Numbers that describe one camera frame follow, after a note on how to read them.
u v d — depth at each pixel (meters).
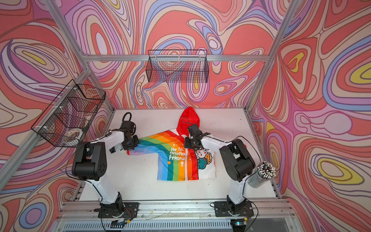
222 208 0.73
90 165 0.49
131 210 0.73
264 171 0.68
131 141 0.81
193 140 0.71
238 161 0.49
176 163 0.88
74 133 0.72
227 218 0.72
